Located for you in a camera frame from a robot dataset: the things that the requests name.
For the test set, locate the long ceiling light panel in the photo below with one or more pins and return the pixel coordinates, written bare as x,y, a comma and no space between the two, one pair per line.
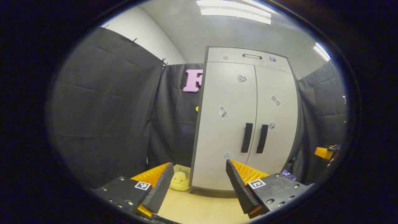
236,12

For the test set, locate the grey cabinet door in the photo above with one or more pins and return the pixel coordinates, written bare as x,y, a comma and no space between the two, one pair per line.
276,146
224,140

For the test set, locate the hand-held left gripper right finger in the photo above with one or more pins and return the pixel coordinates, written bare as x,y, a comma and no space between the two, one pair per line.
239,189

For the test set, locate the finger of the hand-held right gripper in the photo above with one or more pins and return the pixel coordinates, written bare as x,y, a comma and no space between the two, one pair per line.
323,152

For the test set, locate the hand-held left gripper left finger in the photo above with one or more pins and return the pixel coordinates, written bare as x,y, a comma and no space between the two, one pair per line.
160,189

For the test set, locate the yellow plush toy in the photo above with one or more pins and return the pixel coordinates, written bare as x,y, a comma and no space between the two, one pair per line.
179,182

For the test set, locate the grey double-door shoe cabinet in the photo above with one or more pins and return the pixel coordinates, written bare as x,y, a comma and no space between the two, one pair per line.
199,124

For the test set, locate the blue printed box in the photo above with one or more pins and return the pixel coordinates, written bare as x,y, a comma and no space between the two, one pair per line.
288,174

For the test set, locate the small ceiling light panel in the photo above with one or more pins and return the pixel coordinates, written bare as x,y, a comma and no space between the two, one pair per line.
321,51

